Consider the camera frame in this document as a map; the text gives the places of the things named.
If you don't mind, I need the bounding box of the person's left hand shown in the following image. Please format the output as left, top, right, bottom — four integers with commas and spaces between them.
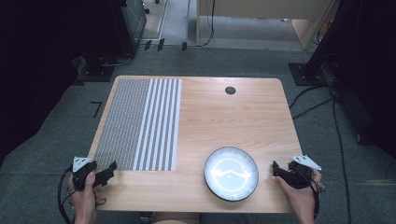
67, 171, 103, 217

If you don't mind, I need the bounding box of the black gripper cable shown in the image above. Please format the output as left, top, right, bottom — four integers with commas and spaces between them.
57, 165, 78, 224
309, 178, 327, 220

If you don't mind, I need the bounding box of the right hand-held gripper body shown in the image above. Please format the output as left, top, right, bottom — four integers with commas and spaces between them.
287, 154, 323, 190

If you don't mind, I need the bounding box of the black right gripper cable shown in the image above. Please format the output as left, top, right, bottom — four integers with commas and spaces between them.
309, 178, 327, 220

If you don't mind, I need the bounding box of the black stand base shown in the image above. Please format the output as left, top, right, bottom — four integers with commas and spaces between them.
74, 55, 117, 86
288, 61, 339, 87

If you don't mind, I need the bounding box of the light wooden desk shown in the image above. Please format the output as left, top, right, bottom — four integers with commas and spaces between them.
195, 0, 339, 51

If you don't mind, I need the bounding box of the person's right hand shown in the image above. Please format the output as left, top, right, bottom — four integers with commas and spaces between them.
275, 168, 323, 218

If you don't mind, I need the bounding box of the dark green cabinet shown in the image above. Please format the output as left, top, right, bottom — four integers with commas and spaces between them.
120, 0, 148, 56

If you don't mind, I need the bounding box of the long black floor cable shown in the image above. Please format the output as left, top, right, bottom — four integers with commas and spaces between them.
330, 92, 353, 224

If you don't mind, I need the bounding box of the grey white striped placemat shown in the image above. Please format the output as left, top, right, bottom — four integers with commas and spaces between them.
93, 77, 183, 172

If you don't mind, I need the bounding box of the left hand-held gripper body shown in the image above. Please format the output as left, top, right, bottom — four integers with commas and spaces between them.
71, 156, 99, 192

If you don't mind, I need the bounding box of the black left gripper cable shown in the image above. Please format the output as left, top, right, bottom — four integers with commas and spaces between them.
57, 165, 78, 224

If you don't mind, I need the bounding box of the black hanging cable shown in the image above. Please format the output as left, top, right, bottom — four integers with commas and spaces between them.
197, 0, 217, 49

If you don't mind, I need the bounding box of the black curtain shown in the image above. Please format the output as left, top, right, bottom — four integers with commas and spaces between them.
0, 0, 125, 166
306, 0, 396, 160

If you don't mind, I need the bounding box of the white plate with black rim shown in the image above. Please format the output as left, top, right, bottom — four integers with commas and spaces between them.
203, 146, 260, 203

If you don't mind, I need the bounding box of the grey floor cable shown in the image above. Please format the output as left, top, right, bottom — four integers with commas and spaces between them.
101, 53, 134, 68

